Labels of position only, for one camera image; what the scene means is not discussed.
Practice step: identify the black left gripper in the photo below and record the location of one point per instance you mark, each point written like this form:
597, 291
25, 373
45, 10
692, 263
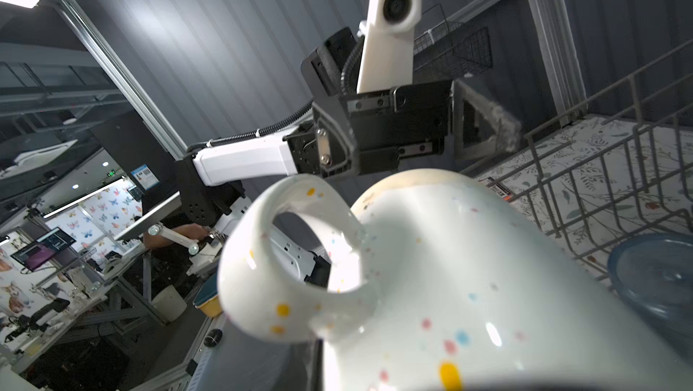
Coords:
373, 132

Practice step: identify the white ceramic mug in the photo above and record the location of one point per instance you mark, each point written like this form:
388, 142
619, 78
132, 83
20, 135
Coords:
431, 281

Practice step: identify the blue glass tumbler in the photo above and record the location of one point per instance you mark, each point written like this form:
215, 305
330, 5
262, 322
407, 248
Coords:
652, 274

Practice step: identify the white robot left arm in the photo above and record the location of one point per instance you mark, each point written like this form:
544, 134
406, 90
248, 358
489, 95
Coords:
211, 174

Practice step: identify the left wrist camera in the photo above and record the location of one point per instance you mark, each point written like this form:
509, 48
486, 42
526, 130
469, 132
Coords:
387, 57

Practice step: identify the black wire wall basket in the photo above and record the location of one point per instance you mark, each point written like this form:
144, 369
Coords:
447, 49

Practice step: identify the grey wire dish rack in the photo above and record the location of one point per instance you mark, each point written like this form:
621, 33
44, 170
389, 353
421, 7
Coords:
616, 166

